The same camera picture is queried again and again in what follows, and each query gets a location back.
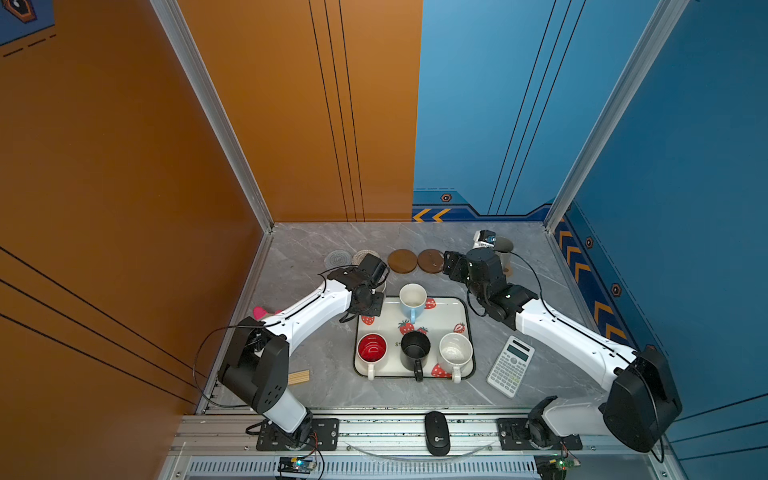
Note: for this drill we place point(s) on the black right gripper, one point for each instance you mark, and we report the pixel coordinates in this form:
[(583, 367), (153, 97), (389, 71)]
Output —
[(457, 262)]

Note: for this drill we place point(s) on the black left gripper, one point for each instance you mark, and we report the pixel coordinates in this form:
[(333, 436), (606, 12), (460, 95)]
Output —
[(378, 304)]

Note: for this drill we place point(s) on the grey mug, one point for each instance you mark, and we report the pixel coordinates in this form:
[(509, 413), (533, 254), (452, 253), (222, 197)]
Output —
[(503, 245)]

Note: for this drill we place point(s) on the red inside white mug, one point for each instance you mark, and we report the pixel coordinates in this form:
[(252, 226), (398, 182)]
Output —
[(370, 351)]

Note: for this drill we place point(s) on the light blue mug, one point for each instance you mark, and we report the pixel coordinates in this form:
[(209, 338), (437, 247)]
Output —
[(413, 298)]

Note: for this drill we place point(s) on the grey woven rope coaster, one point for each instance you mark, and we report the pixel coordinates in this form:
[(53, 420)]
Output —
[(337, 258)]

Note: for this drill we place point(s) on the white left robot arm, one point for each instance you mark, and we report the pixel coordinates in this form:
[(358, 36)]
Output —
[(256, 364)]

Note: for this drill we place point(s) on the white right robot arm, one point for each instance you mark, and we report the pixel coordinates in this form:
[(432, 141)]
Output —
[(639, 401)]

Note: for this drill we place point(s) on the scratched brown round coaster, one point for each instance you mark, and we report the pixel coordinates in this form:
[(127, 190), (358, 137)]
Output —
[(431, 261)]

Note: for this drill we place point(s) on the plain brown round coaster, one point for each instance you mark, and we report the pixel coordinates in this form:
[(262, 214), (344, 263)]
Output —
[(402, 261)]

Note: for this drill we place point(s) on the black mug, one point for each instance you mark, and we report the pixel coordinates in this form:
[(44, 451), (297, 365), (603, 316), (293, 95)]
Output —
[(415, 347)]

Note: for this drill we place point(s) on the white strawberry serving tray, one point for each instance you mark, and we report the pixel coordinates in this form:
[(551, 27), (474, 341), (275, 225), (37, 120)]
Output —
[(436, 343)]

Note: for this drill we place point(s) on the small wooden block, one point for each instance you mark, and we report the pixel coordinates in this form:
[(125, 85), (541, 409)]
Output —
[(299, 377)]

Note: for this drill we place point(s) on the white pink plush toy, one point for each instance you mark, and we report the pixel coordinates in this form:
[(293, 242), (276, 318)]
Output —
[(259, 313)]

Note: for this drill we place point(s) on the white scientific calculator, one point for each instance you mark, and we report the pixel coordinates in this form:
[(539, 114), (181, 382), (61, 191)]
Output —
[(510, 367)]

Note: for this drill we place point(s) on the black computer mouse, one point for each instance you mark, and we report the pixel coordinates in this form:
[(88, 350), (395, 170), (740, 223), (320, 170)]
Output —
[(437, 435)]

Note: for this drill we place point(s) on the green circuit board left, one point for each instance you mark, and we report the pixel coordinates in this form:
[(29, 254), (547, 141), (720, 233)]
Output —
[(297, 467)]

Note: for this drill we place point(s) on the circuit board right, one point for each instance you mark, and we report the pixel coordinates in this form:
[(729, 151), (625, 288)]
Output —
[(555, 468)]

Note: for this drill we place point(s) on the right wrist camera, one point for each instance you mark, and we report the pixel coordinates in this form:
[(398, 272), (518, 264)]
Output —
[(484, 239)]

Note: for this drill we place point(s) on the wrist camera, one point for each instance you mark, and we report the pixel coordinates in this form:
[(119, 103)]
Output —
[(484, 239), (375, 269)]

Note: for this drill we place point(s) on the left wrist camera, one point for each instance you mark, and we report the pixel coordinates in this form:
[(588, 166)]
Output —
[(375, 269)]

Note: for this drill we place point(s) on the multicolour woven rope coaster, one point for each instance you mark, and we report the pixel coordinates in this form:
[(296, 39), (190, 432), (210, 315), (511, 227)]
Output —
[(360, 256)]

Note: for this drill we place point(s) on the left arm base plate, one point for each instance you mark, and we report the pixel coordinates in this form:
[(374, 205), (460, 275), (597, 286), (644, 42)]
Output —
[(320, 433)]

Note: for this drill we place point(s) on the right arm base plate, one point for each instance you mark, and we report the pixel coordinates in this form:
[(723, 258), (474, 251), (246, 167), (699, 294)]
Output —
[(518, 434)]

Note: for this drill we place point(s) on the aluminium front rail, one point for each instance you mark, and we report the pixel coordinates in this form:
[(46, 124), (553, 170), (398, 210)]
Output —
[(387, 433)]

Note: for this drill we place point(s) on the aluminium corner post right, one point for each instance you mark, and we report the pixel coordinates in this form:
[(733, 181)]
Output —
[(652, 40)]

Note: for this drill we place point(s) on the aluminium corner post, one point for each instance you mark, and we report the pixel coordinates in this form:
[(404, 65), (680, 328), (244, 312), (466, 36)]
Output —
[(652, 40), (176, 29)]

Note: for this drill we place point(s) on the aluminium corner post left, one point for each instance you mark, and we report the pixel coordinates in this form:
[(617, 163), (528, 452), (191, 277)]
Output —
[(176, 29)]

